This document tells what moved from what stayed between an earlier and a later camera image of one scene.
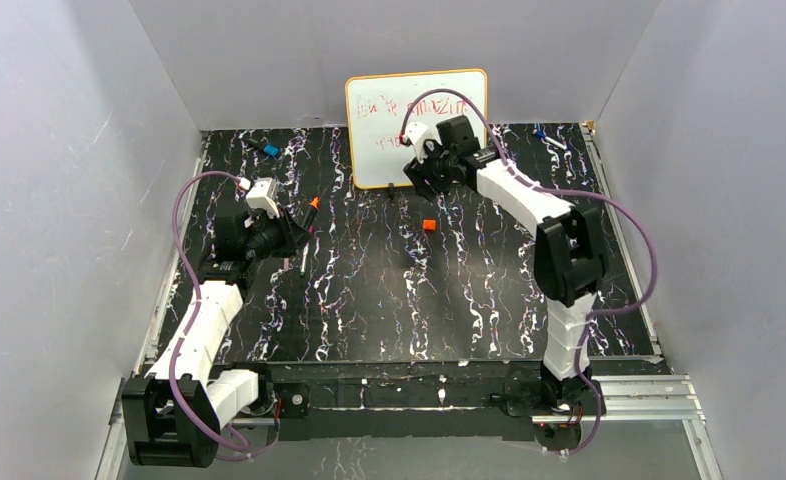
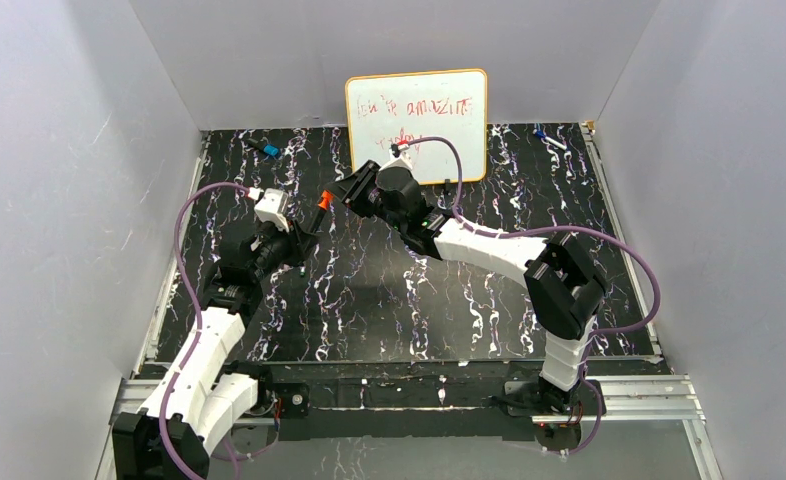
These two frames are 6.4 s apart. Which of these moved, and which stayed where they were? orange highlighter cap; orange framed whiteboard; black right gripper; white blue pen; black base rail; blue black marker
Moved: black right gripper; orange highlighter cap
Stayed: orange framed whiteboard; black base rail; blue black marker; white blue pen
